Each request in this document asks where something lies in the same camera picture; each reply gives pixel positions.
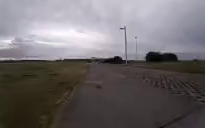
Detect dark low bushes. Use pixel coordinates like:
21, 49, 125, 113
97, 55, 126, 65

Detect tall lamp pole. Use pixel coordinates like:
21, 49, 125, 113
133, 36, 139, 61
119, 24, 129, 65

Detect grey asphalt path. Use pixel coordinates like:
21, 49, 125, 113
49, 62, 205, 128

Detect dark clump of trees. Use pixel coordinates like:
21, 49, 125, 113
144, 51, 179, 63

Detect grass field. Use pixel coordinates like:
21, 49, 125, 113
129, 60, 205, 76
0, 59, 92, 128

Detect concrete grid paver area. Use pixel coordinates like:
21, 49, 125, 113
139, 73, 205, 105

